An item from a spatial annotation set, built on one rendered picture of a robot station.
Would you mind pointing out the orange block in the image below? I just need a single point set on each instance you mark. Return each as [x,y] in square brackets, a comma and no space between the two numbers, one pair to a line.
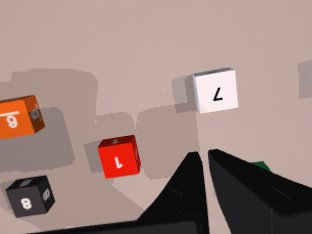
[20,116]

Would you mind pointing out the green block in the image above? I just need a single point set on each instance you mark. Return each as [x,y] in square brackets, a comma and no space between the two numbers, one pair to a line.
[262,164]

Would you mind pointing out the red block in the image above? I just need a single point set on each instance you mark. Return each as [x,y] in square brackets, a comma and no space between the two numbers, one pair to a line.
[119,156]

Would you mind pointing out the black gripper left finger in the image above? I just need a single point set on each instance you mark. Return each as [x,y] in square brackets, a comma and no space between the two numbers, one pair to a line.
[180,208]

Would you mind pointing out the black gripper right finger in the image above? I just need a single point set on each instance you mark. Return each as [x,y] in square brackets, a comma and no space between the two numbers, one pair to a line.
[254,200]

